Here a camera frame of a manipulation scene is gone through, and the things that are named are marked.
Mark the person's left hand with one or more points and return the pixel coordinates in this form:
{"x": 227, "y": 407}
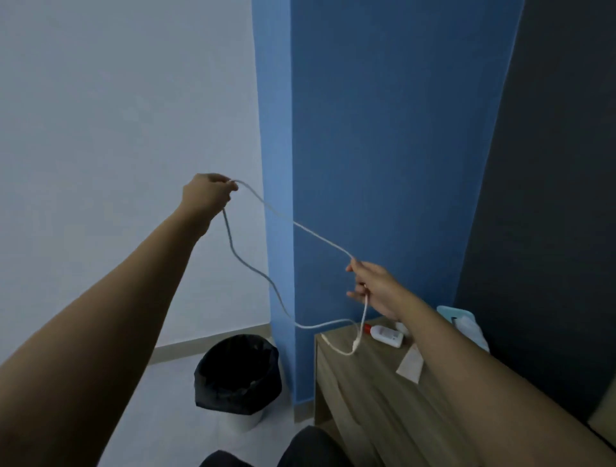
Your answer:
{"x": 207, "y": 199}

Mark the white trash bin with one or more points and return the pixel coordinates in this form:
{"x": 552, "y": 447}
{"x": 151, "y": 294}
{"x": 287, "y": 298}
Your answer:
{"x": 243, "y": 421}

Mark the person's right hand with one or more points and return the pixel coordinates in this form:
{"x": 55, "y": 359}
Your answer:
{"x": 380, "y": 288}

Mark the wooden nightstand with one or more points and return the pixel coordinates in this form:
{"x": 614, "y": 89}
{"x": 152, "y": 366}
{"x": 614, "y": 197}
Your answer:
{"x": 366, "y": 385}

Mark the person's left forearm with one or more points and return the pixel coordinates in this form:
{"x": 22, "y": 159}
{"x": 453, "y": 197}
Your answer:
{"x": 96, "y": 337}

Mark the person's right forearm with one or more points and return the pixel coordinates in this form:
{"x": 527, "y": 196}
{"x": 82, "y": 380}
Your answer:
{"x": 495, "y": 399}

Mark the white lotion bottle red cap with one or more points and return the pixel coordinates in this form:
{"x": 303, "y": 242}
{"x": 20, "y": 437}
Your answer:
{"x": 387, "y": 336}

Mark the beige bed frame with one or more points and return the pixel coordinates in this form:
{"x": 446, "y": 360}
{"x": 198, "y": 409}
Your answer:
{"x": 604, "y": 409}

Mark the white facial tissues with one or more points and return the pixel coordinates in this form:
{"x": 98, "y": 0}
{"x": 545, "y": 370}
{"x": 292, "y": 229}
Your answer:
{"x": 471, "y": 332}

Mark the black lined trash bin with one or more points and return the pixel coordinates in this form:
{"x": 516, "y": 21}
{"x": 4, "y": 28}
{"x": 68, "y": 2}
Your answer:
{"x": 236, "y": 375}

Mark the white tube black cap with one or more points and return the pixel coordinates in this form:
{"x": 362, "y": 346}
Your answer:
{"x": 410, "y": 365}

